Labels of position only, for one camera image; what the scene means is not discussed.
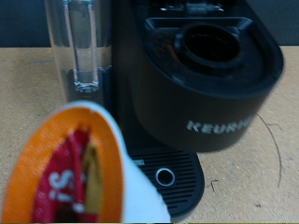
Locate black Keurig coffee machine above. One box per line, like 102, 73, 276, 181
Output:
110, 0, 285, 223

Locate orange red coffee pod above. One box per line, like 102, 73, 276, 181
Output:
1, 100, 172, 224

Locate clear water reservoir black lid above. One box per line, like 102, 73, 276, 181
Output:
43, 0, 114, 105

